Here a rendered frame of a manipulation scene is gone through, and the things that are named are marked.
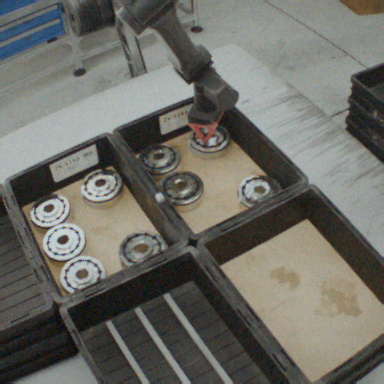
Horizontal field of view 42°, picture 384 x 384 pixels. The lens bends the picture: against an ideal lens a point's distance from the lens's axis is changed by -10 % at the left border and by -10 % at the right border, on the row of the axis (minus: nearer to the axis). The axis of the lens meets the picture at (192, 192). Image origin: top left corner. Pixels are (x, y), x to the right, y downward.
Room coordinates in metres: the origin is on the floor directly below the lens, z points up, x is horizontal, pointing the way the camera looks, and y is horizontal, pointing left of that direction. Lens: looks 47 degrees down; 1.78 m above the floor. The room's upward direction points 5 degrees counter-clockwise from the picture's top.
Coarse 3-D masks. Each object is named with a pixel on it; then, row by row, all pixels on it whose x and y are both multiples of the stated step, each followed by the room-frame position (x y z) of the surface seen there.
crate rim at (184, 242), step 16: (80, 144) 0.97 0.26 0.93; (112, 144) 0.96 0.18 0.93; (48, 160) 0.92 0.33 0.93; (128, 160) 0.89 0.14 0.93; (16, 176) 0.88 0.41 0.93; (16, 208) 0.78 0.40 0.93; (160, 208) 0.74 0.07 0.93; (176, 224) 0.70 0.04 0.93; (32, 240) 0.68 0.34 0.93; (160, 256) 0.62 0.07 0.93; (128, 272) 0.59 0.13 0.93; (48, 288) 0.56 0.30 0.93; (80, 288) 0.56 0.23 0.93
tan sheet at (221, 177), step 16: (176, 144) 1.04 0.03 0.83; (192, 160) 0.98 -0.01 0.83; (208, 160) 0.97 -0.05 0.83; (224, 160) 0.97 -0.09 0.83; (240, 160) 0.97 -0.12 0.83; (208, 176) 0.92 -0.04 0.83; (224, 176) 0.92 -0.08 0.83; (240, 176) 0.91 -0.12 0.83; (208, 192) 0.87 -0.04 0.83; (224, 192) 0.86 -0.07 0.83; (208, 208) 0.82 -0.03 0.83; (224, 208) 0.82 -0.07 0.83; (192, 224) 0.78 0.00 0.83; (208, 224) 0.77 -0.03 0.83
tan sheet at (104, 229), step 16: (64, 192) 0.91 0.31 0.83; (80, 192) 0.90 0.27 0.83; (128, 192) 0.89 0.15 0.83; (80, 208) 0.85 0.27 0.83; (112, 208) 0.84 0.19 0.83; (128, 208) 0.84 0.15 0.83; (80, 224) 0.80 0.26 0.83; (96, 224) 0.80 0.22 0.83; (112, 224) 0.80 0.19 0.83; (128, 224) 0.79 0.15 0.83; (144, 224) 0.79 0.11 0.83; (96, 240) 0.75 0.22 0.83; (112, 240) 0.75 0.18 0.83; (96, 256) 0.71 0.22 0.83; (112, 256) 0.70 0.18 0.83; (112, 272) 0.66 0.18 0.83
